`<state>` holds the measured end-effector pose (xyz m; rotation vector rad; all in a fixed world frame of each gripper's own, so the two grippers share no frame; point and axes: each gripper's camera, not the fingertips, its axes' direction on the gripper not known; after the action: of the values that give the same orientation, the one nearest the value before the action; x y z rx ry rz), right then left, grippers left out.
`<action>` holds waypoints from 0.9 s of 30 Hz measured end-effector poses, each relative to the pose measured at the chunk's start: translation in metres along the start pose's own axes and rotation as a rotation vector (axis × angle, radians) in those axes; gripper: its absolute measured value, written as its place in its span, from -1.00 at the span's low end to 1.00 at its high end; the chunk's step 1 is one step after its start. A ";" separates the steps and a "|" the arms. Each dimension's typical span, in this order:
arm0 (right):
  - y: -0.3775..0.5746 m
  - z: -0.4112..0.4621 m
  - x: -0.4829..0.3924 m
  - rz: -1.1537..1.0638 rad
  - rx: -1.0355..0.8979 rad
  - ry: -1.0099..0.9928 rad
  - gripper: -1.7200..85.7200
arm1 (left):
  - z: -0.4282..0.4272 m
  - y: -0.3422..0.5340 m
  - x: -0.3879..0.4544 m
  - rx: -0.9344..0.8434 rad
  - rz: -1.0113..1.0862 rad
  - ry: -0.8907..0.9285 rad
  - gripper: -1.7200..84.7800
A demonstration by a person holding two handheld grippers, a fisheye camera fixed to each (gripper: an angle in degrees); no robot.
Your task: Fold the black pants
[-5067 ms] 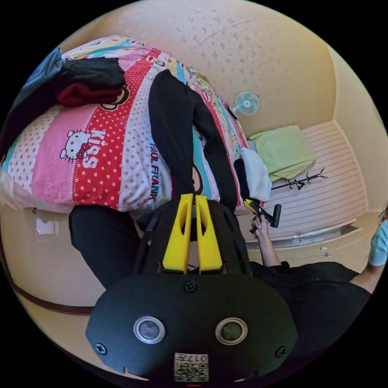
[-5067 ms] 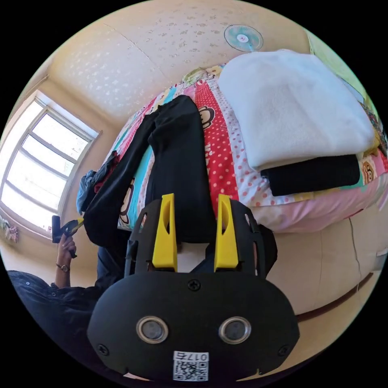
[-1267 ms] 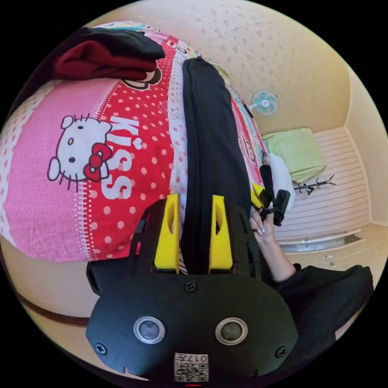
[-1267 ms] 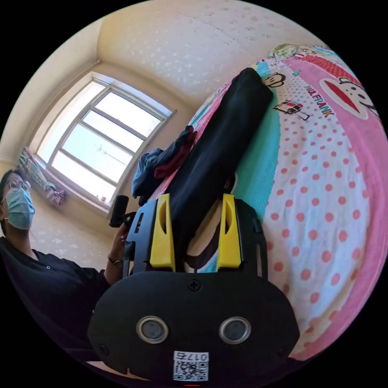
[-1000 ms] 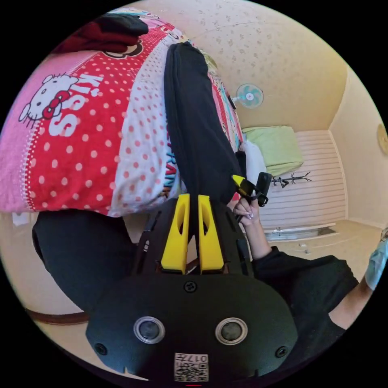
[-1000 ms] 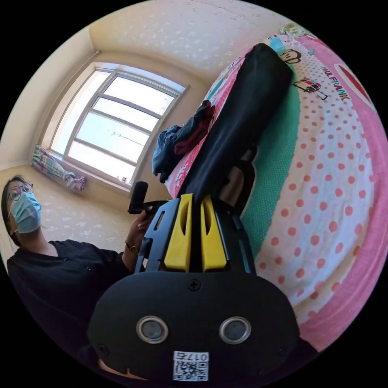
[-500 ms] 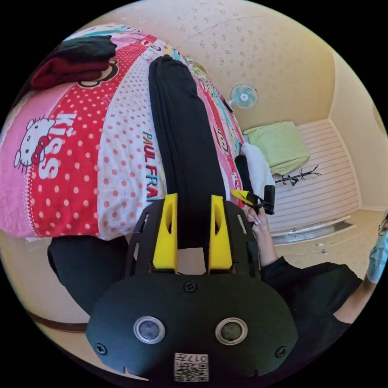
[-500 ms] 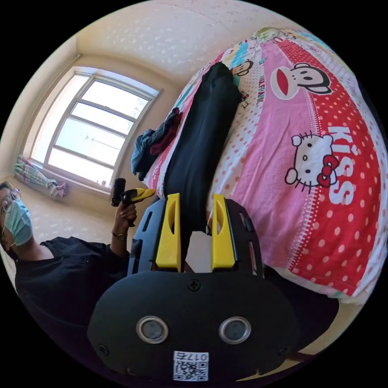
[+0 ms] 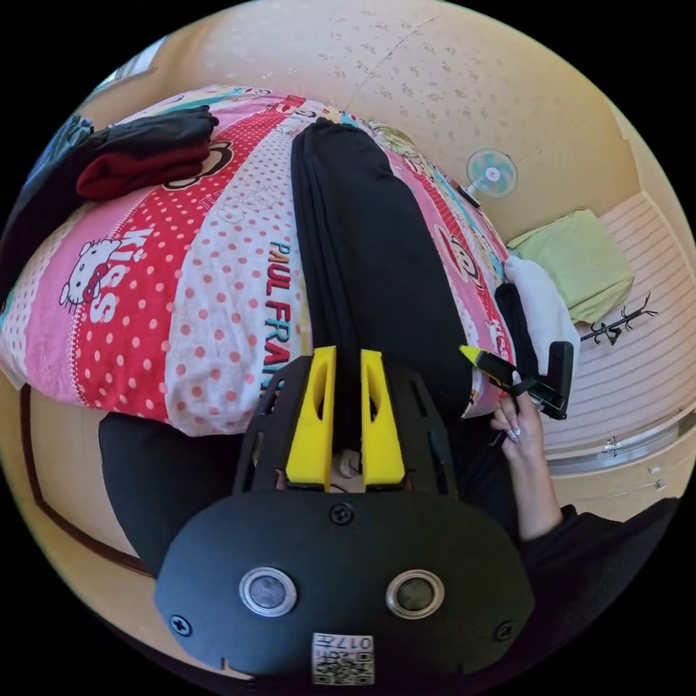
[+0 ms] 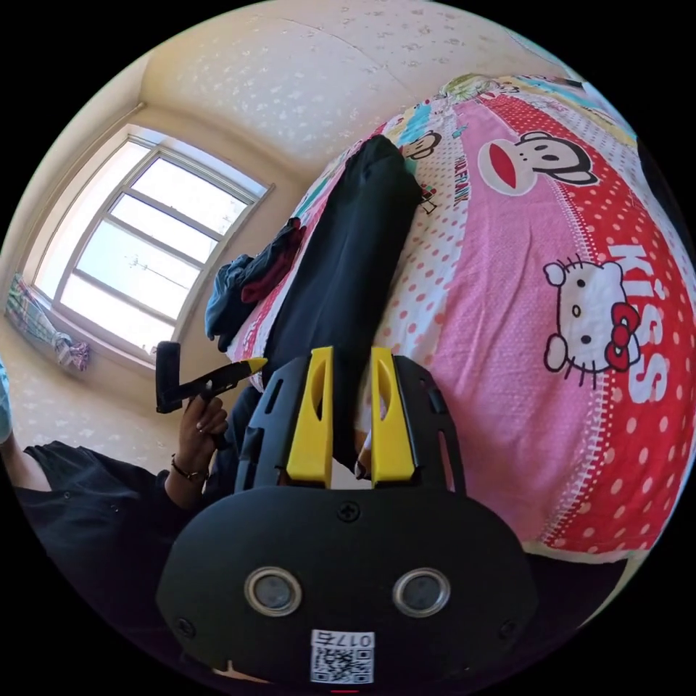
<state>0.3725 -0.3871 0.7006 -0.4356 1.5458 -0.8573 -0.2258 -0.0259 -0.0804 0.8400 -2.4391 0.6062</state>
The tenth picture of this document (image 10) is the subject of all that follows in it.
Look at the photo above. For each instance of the window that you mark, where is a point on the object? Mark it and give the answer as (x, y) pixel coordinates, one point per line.
(141, 244)

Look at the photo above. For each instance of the pile of clothes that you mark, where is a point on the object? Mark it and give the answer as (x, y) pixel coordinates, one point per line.
(247, 288)

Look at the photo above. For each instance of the person's left hand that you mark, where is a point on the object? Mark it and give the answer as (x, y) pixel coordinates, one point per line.
(202, 429)

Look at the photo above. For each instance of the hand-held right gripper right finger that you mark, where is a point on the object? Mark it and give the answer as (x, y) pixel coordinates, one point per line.
(392, 435)

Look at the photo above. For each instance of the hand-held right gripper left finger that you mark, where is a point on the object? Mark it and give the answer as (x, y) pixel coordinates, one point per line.
(311, 429)

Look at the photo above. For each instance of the person's body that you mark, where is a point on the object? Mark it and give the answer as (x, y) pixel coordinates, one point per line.
(92, 522)

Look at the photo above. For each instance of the black pants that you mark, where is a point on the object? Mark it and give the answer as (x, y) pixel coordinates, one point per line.
(348, 250)

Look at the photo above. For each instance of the plaid curtain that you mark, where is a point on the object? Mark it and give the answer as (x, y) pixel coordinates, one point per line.
(41, 323)

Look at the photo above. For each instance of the person's left forearm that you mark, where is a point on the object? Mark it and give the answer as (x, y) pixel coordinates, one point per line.
(185, 481)

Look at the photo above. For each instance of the bed with cartoon printed sheet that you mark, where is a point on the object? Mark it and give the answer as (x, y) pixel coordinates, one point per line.
(489, 337)

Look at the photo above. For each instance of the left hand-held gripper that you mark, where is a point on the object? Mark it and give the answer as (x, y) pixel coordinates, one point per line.
(202, 386)

